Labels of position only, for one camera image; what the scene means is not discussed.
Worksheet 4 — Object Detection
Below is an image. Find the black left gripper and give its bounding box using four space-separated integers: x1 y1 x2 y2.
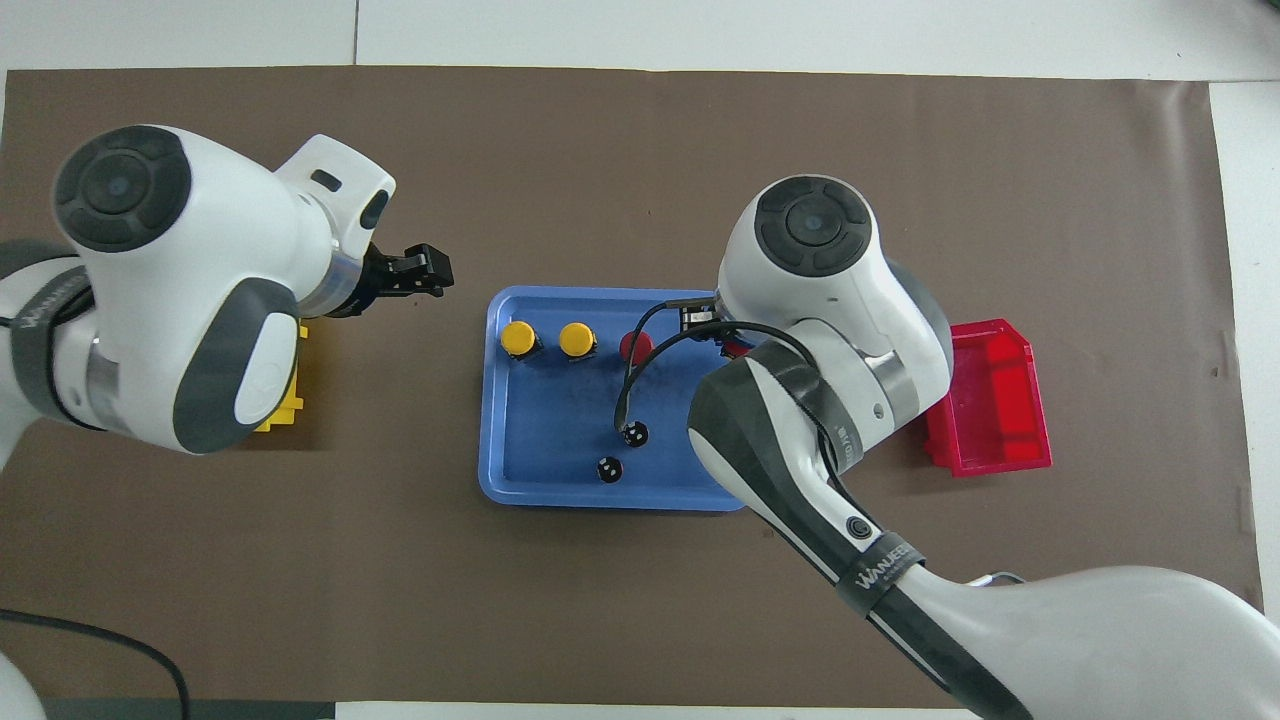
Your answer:
345 243 456 319

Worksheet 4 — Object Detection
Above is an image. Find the yellow plastic bin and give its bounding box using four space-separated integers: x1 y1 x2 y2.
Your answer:
250 320 307 433

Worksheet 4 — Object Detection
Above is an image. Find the yellow push button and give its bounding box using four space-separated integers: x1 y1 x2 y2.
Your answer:
558 321 601 365
499 320 546 365

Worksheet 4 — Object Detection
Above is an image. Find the brown paper table mat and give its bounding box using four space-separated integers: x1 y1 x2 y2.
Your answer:
0 66 1273 711

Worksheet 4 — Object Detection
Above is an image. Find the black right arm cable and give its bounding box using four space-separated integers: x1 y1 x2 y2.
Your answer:
613 298 851 471

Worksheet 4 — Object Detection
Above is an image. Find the blue plastic tray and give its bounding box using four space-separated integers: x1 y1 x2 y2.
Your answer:
478 286 749 513

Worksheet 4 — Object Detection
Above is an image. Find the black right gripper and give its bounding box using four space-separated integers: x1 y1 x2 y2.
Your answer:
680 296 746 346

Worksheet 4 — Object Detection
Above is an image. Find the red plastic bin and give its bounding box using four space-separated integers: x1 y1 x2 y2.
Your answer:
920 318 1053 478

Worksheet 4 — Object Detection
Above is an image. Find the black floor cable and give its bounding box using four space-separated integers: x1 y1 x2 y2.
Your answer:
0 608 191 720

